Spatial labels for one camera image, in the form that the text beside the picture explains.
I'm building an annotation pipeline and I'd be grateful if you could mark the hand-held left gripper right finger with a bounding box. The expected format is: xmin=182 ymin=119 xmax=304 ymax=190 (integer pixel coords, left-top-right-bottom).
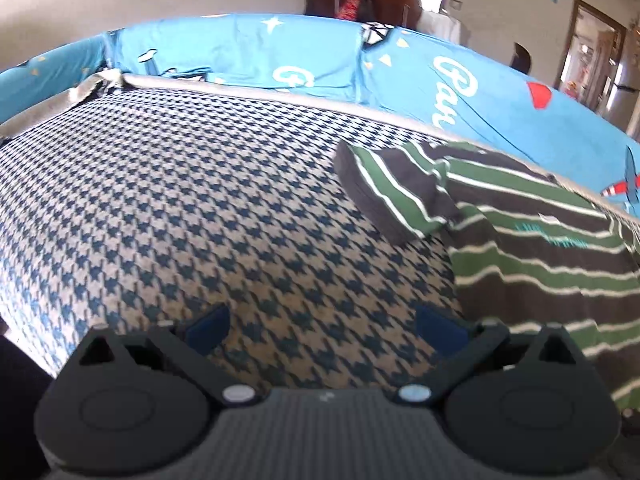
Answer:
xmin=387 ymin=304 xmax=585 ymax=407

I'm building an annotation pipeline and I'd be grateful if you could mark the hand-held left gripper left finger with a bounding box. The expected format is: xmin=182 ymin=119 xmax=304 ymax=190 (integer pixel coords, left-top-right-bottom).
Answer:
xmin=65 ymin=302 xmax=261 ymax=407

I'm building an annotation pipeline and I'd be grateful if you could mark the green striped shirt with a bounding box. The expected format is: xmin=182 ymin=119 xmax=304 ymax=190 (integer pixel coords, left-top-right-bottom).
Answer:
xmin=334 ymin=140 xmax=640 ymax=413

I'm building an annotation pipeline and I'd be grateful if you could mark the houndstooth sofa seat cover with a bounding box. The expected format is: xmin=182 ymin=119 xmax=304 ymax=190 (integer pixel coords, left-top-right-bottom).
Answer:
xmin=0 ymin=72 xmax=640 ymax=411

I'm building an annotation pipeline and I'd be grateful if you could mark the blue cushion with airplane print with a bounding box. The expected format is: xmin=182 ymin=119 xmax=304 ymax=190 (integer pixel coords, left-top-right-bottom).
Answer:
xmin=360 ymin=25 xmax=640 ymax=221

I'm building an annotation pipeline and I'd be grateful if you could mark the blue cushion with star print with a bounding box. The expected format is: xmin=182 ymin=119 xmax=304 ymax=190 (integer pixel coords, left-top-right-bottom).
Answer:
xmin=107 ymin=12 xmax=368 ymax=106

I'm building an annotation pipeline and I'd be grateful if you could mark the dark wooden chair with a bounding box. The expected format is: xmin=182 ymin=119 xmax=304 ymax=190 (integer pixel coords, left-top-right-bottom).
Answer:
xmin=510 ymin=42 xmax=535 ymax=75

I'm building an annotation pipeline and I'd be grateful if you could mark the silver refrigerator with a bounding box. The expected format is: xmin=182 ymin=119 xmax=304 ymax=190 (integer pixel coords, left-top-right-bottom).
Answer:
xmin=605 ymin=25 xmax=640 ymax=136

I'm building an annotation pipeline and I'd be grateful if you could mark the blue sofa armrest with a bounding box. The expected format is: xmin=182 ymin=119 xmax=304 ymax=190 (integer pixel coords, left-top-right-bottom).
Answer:
xmin=0 ymin=35 xmax=113 ymax=123

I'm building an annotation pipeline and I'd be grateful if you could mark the table with white tablecloth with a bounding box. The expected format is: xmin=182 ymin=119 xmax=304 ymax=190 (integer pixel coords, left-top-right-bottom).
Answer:
xmin=417 ymin=7 xmax=463 ymax=46

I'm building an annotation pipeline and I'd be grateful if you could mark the brown wooden chair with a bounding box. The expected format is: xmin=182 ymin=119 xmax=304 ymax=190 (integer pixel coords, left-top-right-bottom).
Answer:
xmin=367 ymin=0 xmax=423 ymax=28
xmin=302 ymin=0 xmax=341 ymax=18

